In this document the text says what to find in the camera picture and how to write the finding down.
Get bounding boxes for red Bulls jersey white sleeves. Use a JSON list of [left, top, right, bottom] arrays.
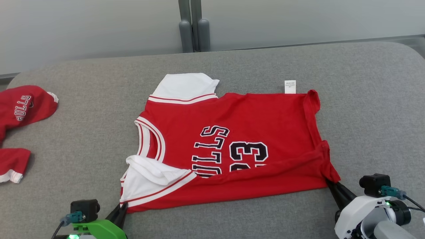
[[120, 73, 341, 213]]

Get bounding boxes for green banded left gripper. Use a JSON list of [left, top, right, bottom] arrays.
[[68, 203, 128, 239]]

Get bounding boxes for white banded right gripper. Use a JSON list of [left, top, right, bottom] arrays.
[[326, 179, 395, 239]]

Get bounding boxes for grey partition post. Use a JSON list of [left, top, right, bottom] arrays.
[[191, 0, 211, 52], [178, 0, 194, 53]]

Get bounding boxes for red Bulls shorts white hem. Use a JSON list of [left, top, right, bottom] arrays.
[[0, 85, 59, 184]]

